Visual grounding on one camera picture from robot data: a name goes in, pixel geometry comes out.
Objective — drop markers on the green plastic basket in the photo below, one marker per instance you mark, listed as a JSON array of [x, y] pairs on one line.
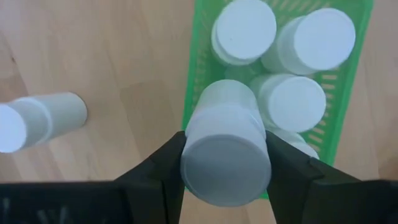
[[342, 93]]

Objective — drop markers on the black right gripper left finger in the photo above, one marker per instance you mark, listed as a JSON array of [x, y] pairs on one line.
[[155, 186]]

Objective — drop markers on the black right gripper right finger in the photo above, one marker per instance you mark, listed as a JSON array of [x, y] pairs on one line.
[[298, 186]]

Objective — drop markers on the white pill bottle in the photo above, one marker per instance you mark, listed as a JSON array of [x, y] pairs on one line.
[[323, 40], [295, 102], [295, 141], [46, 119], [245, 31], [224, 161]]

